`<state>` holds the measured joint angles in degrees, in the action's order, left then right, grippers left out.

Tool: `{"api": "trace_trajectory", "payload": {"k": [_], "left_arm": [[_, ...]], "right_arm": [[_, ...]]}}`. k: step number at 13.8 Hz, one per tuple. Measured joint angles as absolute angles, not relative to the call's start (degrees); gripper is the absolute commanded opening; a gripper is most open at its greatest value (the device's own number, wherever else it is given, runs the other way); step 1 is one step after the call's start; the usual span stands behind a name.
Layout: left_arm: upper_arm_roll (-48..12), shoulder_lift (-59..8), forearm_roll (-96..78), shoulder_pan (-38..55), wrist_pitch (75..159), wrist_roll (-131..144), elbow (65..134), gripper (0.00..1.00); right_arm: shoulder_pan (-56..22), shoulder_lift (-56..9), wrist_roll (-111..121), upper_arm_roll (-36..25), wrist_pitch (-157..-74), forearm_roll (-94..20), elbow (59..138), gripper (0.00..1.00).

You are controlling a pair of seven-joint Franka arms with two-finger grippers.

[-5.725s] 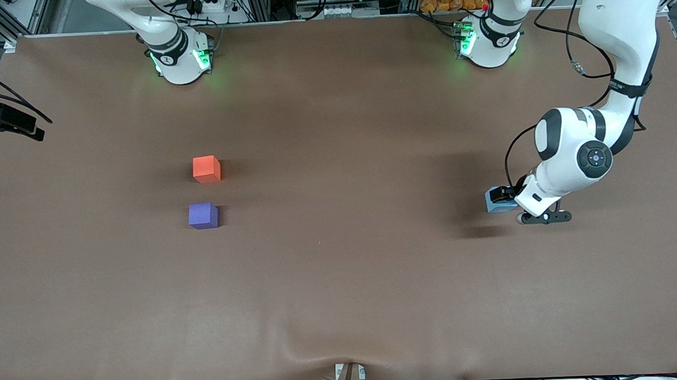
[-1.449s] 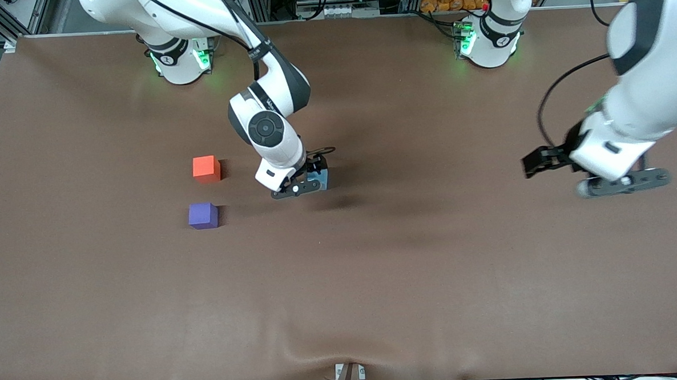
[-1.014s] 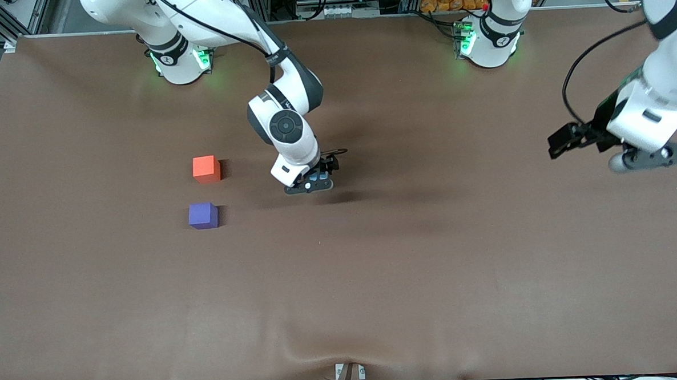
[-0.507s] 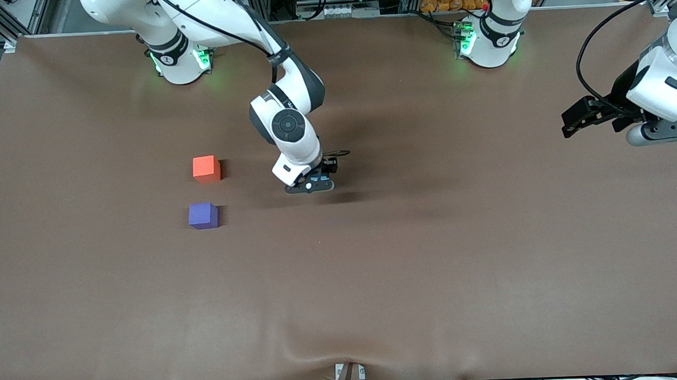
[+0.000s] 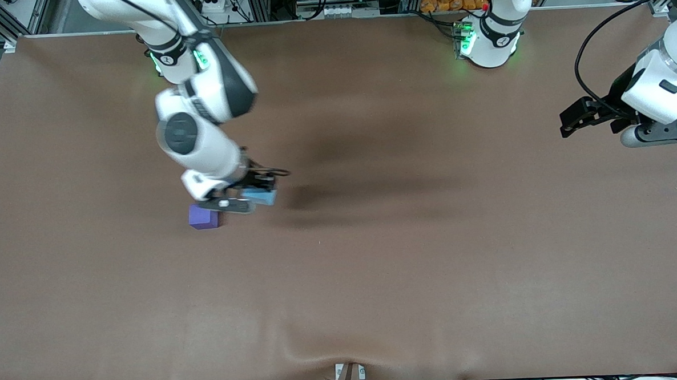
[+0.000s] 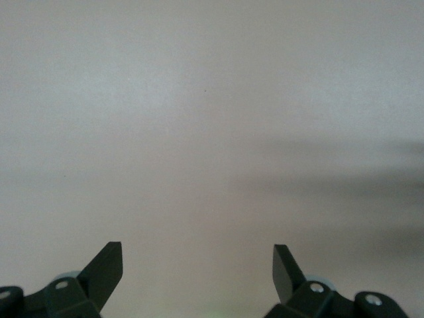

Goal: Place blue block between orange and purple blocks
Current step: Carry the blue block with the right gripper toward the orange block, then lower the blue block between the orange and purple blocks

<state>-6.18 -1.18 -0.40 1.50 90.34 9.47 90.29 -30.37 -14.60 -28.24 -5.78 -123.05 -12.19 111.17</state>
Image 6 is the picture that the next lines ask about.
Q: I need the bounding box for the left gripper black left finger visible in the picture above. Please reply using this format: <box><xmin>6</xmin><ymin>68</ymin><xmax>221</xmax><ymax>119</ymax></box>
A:
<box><xmin>0</xmin><ymin>241</ymin><xmax>124</xmax><ymax>318</ymax></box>

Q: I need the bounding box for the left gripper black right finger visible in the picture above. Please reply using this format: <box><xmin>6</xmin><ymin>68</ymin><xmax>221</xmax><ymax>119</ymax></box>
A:
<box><xmin>264</xmin><ymin>244</ymin><xmax>409</xmax><ymax>318</ymax></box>

